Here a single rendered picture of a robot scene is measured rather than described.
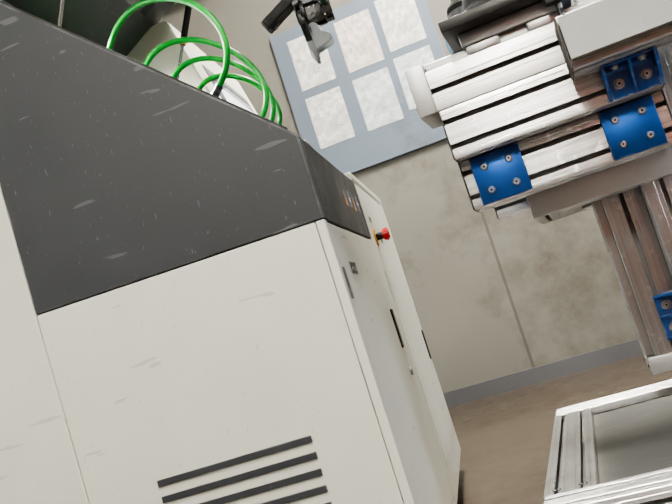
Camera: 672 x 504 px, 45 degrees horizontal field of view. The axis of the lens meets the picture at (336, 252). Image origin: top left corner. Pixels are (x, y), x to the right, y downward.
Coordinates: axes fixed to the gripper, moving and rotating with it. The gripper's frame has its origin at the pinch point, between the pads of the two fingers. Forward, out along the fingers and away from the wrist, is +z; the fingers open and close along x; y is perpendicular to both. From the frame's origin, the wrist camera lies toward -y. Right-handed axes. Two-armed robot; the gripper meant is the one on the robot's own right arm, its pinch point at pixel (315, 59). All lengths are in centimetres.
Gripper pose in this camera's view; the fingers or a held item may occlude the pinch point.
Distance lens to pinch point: 196.6
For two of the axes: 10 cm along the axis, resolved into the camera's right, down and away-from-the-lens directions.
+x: 1.6, 0.4, 9.9
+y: 9.4, -3.1, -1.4
